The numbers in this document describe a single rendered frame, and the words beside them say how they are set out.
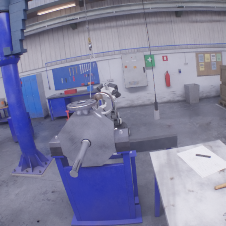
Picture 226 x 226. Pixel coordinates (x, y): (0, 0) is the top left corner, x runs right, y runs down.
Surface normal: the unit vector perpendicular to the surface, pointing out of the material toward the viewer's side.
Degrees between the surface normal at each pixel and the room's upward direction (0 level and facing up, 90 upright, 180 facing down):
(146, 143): 90
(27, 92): 90
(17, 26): 90
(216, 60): 90
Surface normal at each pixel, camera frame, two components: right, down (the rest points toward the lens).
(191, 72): -0.07, 0.25
